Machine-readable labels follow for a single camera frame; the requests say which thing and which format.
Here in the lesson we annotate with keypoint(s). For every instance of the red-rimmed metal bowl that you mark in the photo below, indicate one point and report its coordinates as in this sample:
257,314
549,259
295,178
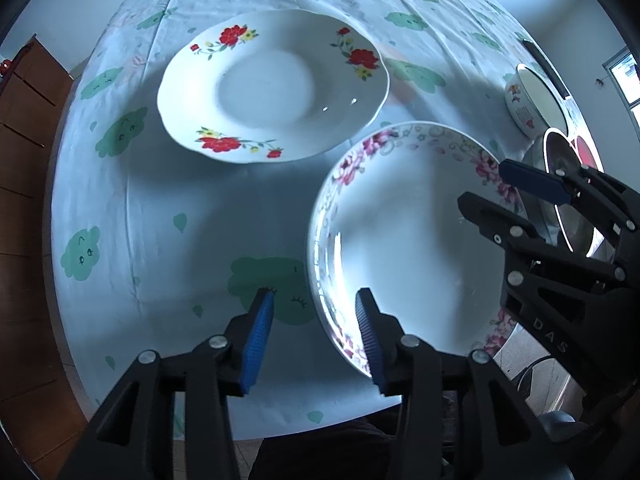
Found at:
562,155

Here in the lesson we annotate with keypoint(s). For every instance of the small red object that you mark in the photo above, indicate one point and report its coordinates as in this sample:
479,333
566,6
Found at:
5,66

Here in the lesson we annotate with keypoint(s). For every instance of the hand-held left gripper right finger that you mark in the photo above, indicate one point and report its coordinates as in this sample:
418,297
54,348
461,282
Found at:
370,342

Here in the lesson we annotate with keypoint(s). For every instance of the white enamel bowl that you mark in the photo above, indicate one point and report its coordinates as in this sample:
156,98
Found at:
522,105

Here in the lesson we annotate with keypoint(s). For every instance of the brown wooden cabinet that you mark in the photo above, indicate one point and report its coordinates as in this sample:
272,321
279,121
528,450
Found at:
25,160

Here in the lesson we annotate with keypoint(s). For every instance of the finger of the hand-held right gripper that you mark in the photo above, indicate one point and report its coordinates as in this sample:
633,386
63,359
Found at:
535,182
495,220

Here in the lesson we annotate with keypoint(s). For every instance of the white plate with red flowers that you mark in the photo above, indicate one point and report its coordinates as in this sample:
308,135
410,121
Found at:
265,90

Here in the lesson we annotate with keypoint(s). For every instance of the window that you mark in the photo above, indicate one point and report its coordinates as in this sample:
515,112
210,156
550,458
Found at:
627,77

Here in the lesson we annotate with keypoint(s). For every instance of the white plate with pink floral rim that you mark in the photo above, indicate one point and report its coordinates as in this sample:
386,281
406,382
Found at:
415,240

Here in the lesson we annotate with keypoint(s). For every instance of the black smartphone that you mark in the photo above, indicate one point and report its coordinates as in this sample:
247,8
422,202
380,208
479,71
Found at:
542,62

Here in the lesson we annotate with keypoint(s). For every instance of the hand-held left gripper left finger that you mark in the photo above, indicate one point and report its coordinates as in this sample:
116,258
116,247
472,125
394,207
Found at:
257,342

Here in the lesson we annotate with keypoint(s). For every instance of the dark clothing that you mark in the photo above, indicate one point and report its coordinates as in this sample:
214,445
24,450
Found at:
320,452

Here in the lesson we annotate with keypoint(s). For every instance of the white tablecloth with green clouds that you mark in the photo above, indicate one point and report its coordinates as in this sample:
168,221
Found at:
175,185

